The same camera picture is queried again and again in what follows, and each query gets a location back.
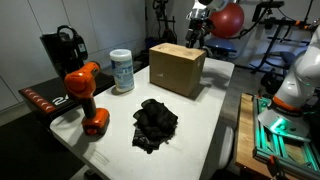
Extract black crumpled cloth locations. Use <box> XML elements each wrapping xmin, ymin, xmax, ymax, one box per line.
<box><xmin>131</xmin><ymin>98</ymin><xmax>179</xmax><ymax>155</ymax></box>

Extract red exercise ball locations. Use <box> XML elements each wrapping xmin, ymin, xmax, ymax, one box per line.
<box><xmin>209</xmin><ymin>2</ymin><xmax>245</xmax><ymax>39</ymax></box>

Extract white wipes canister blue label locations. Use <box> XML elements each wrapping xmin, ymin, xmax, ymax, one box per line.
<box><xmin>109</xmin><ymin>48</ymin><xmax>136</xmax><ymax>93</ymax></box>

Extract green lit metal base frame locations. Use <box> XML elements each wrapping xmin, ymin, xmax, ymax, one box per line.
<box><xmin>252</xmin><ymin>95</ymin><xmax>320</xmax><ymax>180</ymax></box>

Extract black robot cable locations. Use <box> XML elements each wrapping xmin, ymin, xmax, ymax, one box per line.
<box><xmin>233</xmin><ymin>9</ymin><xmax>271</xmax><ymax>40</ymax></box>

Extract black exercise rack machine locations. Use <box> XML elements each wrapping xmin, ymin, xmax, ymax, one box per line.
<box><xmin>249</xmin><ymin>0</ymin><xmax>320</xmax><ymax>75</ymax></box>

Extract orange black clamp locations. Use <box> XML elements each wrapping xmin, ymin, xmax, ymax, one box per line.
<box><xmin>266</xmin><ymin>154</ymin><xmax>284</xmax><ymax>180</ymax></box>

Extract black treadmill red stripes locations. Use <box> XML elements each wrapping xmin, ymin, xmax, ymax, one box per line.
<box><xmin>18</xmin><ymin>71</ymin><xmax>116</xmax><ymax>128</ymax></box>

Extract black machine with handle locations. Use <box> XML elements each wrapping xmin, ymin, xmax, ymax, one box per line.
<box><xmin>39</xmin><ymin>24</ymin><xmax>90</xmax><ymax>80</ymax></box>

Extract wooden board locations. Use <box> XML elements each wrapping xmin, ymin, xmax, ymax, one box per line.
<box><xmin>234</xmin><ymin>92</ymin><xmax>278</xmax><ymax>180</ymax></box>

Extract white chair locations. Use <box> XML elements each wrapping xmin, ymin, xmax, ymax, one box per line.
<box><xmin>218</xmin><ymin>123</ymin><xmax>235</xmax><ymax>170</ymax></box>

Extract black exercise bike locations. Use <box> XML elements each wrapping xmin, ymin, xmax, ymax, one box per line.
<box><xmin>151</xmin><ymin>0</ymin><xmax>179</xmax><ymax>46</ymax></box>

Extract blue padded weight bench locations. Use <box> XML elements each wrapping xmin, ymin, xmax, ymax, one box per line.
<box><xmin>203</xmin><ymin>37</ymin><xmax>238</xmax><ymax>60</ymax></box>

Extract orange black cordless drill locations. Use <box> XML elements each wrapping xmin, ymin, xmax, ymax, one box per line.
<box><xmin>63</xmin><ymin>61</ymin><xmax>111</xmax><ymax>136</ymax></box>

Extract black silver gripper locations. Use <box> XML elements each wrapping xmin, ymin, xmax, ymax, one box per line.
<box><xmin>185</xmin><ymin>9</ymin><xmax>216</xmax><ymax>50</ymax></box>

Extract brown cardboard box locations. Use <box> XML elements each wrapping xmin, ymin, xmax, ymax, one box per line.
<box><xmin>148</xmin><ymin>42</ymin><xmax>207</xmax><ymax>98</ymax></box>

